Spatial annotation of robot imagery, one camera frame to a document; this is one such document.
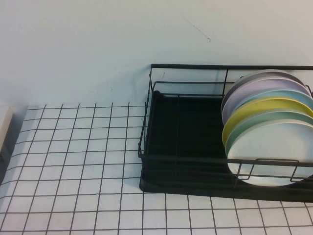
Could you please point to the white round plate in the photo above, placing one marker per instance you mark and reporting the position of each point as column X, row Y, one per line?
column 269, row 144

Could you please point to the lavender round plate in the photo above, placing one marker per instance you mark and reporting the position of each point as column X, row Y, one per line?
column 234, row 101

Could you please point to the yellow round plate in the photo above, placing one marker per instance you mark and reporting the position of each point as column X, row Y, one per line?
column 244, row 110

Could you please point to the mint green round plate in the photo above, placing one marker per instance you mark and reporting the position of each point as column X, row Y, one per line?
column 244, row 127

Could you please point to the grey round plate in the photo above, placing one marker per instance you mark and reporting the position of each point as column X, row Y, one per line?
column 269, row 73

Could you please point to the light blue round plate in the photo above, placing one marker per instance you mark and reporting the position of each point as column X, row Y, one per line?
column 281, row 94

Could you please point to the white black-grid tablecloth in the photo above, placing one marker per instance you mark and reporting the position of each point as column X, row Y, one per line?
column 73, row 151

